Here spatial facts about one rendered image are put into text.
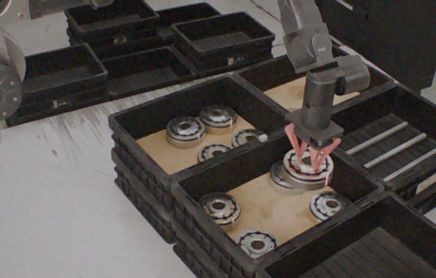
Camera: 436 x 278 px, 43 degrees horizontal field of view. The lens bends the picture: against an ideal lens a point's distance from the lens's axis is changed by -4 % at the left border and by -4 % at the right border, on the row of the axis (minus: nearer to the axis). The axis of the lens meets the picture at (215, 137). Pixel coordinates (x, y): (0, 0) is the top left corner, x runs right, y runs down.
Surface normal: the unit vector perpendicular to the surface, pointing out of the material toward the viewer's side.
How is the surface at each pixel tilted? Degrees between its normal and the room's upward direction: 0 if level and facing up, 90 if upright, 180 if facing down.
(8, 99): 90
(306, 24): 51
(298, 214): 0
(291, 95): 0
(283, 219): 0
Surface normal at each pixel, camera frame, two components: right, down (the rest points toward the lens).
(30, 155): 0.04, -0.80
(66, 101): 0.47, 0.54
